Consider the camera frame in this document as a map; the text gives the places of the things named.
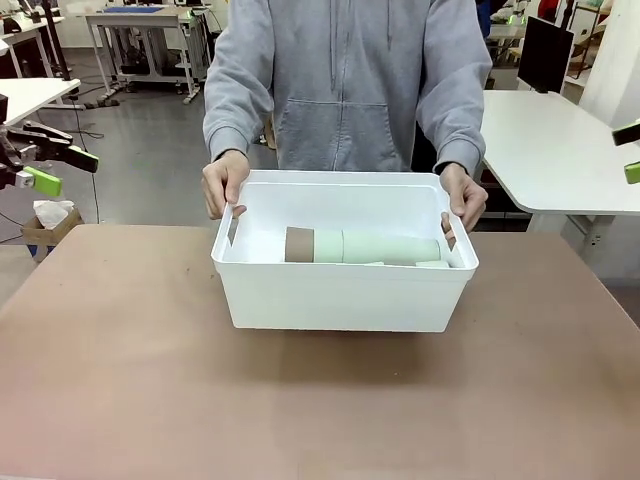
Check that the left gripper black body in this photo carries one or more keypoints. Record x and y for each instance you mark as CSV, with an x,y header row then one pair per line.
x,y
4,112

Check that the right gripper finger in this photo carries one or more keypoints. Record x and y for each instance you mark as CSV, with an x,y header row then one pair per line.
x,y
634,172
629,134

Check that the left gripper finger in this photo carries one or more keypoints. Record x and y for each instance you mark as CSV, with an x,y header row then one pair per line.
x,y
82,160
45,181

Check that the brown plastic cup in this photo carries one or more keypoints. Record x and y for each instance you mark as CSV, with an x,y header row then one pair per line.
x,y
299,245

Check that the white plastic basket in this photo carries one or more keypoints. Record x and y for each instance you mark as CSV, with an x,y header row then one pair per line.
x,y
340,300

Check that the person right forearm grey sleeve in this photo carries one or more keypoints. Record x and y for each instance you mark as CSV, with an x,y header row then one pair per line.
x,y
235,105

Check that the person left forearm grey sleeve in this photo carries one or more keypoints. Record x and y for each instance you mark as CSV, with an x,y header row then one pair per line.
x,y
460,110

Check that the person right hand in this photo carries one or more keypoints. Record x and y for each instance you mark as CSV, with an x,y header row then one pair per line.
x,y
220,185

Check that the person left hand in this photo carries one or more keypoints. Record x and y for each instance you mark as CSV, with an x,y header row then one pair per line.
x,y
467,200

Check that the white crumpled tissue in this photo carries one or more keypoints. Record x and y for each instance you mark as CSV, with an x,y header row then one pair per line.
x,y
52,210

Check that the small white side table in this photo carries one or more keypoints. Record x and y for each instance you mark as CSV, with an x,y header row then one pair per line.
x,y
35,97

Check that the cardboard box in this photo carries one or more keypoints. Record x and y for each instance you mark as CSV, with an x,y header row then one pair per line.
x,y
52,235

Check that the white background desks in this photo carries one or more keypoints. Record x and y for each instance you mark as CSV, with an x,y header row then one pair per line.
x,y
20,35

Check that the black tripod pole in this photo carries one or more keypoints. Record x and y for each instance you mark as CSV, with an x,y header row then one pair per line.
x,y
54,40

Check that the wooden chair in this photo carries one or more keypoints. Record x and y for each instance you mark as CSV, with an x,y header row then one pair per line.
x,y
592,40

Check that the black monitor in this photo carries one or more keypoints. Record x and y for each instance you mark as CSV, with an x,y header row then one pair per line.
x,y
545,52

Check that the grey metal workbench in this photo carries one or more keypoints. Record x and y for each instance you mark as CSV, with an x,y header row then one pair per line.
x,y
145,30

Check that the blue mat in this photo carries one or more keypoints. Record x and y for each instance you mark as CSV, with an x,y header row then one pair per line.
x,y
130,9

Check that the blue jacket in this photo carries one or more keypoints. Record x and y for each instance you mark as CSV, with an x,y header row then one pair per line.
x,y
483,15

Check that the person torso grey hoodie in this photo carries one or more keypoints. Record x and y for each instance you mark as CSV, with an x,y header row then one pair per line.
x,y
350,75

